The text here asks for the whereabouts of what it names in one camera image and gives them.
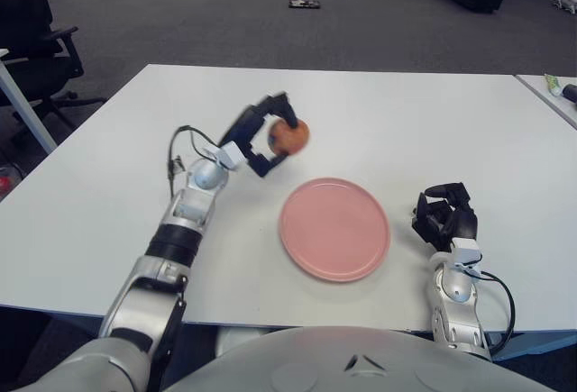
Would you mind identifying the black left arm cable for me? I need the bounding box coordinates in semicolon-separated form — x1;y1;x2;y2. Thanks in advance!
167;125;217;199

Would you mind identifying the pink round plate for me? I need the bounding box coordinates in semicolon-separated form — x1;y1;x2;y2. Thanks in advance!
279;177;392;283

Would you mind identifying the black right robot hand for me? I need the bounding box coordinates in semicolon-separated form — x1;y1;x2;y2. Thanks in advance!
410;181;480;253

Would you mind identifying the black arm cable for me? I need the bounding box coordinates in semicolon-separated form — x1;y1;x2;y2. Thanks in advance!
480;269;516;352
167;125;217;199

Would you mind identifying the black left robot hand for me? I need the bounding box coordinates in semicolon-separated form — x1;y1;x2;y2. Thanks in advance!
218;91;301;179

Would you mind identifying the white desk leg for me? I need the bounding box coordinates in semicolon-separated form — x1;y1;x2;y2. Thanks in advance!
0;49;58;154

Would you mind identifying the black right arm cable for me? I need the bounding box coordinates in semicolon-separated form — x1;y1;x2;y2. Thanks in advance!
480;269;516;352

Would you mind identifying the blue-grey table frame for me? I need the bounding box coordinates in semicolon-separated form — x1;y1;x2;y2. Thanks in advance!
489;331;577;361

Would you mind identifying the grey robot torso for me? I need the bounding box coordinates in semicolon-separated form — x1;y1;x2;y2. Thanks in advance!
161;325;558;392

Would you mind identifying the black office chair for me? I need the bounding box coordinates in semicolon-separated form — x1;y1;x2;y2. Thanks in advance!
0;0;107;141

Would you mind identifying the red-yellow apple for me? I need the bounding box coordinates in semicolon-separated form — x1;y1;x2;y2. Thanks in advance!
266;117;311;157

